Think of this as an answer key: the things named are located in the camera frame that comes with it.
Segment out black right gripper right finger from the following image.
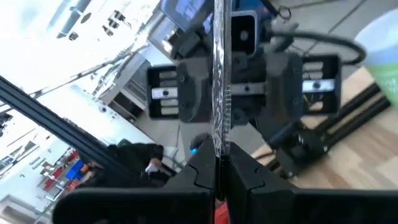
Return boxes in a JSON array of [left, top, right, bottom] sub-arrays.
[[224, 141, 398, 224]]

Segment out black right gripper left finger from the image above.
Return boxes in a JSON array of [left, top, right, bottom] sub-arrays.
[[52, 136, 218, 224]]

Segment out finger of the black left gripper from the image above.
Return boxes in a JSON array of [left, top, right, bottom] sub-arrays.
[[175, 58, 215, 124], [260, 50, 305, 126]]

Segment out silver screw bag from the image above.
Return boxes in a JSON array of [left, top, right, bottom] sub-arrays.
[[211, 0, 233, 160]]

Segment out person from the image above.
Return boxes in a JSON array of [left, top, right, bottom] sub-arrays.
[[76, 138, 177, 190]]

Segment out red plastic basket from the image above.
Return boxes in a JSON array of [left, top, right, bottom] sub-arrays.
[[214, 201, 230, 224]]

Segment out grey cabinet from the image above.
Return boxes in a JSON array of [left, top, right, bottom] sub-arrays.
[[98, 18, 181, 124]]

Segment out monitor with blue screen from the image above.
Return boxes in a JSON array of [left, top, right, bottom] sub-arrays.
[[157, 0, 276, 34]]

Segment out shelf with red blue bins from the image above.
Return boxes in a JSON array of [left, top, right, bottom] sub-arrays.
[[35, 148, 93, 202]]

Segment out green disinfecting wipes canister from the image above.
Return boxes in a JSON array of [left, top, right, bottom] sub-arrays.
[[353, 7, 398, 110]]

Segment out black beam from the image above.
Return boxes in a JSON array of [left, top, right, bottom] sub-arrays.
[[0, 75, 133, 177]]

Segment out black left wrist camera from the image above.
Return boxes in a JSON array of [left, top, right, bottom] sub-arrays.
[[229, 10, 259, 59]]

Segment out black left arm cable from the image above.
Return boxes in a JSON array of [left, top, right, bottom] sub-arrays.
[[269, 29, 368, 67]]

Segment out black aluminium table frame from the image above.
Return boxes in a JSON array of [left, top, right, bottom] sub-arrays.
[[313, 81, 393, 149]]

